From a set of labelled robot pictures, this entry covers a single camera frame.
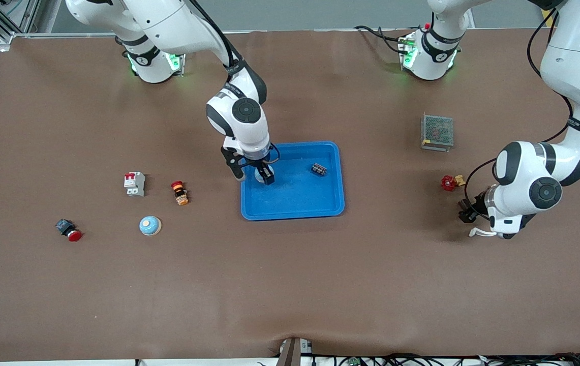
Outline blue plastic tray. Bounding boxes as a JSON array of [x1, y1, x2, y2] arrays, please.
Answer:
[[240, 141, 346, 221]]

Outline brass valve red handwheel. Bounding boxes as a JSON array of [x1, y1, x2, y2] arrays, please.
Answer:
[[440, 174, 466, 192]]

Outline metal mesh power supply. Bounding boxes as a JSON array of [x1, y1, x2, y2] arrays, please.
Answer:
[[420, 113, 454, 152]]

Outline brown table mat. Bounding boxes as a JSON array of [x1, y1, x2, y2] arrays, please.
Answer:
[[0, 29, 580, 362]]

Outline red mushroom push button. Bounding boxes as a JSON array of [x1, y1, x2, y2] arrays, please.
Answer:
[[55, 219, 83, 242]]

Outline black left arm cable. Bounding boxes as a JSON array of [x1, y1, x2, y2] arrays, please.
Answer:
[[463, 5, 575, 206]]

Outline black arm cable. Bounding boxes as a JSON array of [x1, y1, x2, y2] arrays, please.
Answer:
[[187, 0, 281, 166], [463, 5, 575, 206]]

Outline white circuit breaker red switch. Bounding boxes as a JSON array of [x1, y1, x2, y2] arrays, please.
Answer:
[[124, 172, 146, 197]]

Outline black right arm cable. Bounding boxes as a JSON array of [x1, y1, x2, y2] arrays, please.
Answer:
[[187, 0, 281, 166]]

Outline black cable bundle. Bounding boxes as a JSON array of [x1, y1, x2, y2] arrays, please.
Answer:
[[315, 352, 580, 366]]

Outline grey metal clamp bracket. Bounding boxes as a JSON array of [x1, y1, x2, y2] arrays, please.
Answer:
[[276, 337, 314, 366]]

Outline black left arm base cables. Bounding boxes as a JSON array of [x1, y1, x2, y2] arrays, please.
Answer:
[[355, 24, 408, 55]]

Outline aluminium frame profile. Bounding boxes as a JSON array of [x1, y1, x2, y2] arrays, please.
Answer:
[[0, 0, 41, 51]]

